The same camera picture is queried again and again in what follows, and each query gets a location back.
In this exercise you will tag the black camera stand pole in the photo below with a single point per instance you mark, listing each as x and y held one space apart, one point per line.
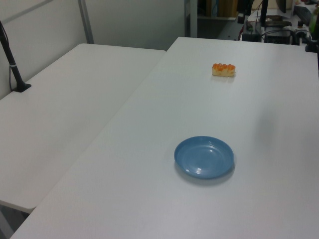
12 66

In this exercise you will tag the black table clamp mount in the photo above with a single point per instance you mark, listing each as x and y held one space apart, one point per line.
311 45

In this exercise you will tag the blue round plate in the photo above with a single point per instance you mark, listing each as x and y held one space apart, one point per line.
204 158

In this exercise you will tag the black electronics box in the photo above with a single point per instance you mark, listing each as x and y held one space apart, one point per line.
277 37

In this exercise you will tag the grey metal shelf frame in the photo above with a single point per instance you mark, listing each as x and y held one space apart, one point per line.
191 20

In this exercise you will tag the orange glazed bread loaf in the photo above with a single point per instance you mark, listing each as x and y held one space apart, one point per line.
223 70

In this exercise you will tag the small black box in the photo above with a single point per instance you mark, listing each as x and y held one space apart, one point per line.
250 36

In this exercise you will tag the white adjoining table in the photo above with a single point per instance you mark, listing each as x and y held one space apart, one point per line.
62 112

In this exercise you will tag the black upright monitor pole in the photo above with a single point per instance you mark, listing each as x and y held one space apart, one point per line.
264 13

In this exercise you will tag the grey metal partition post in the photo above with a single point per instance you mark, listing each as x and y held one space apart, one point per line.
86 22

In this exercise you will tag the brown flat object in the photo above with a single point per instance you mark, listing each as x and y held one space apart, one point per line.
279 22

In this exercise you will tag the wooden board panel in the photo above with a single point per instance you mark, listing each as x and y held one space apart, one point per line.
224 8

